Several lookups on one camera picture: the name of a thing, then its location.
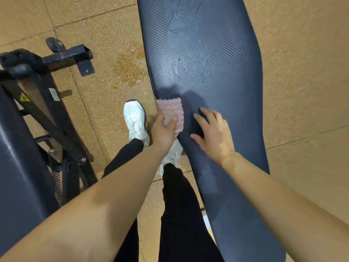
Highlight black bench white frame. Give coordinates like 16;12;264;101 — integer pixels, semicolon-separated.
136;0;287;262

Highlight white left shoe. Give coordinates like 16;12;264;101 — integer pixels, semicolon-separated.
123;99;151;149

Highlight person's right hand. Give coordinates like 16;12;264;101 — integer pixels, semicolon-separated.
190;107;235;166

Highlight person's left forearm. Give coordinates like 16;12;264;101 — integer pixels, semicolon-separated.
0;143;167;262

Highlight adjustable black weight bench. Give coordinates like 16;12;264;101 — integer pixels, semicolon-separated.
0;37;99;257

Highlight person's right forearm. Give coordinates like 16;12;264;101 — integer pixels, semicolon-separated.
221;151;349;262

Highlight white right shoe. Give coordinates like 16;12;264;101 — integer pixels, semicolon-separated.
159;139;183;176

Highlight person's left hand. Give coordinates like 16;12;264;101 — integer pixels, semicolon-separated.
151;111;179;154

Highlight pink white striped cloth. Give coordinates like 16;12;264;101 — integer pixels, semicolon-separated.
155;97;185;134

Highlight black trousers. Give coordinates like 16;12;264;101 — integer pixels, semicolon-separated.
101;138;225;262

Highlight white shoe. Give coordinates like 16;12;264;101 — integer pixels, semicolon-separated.
159;139;183;176
123;99;151;149

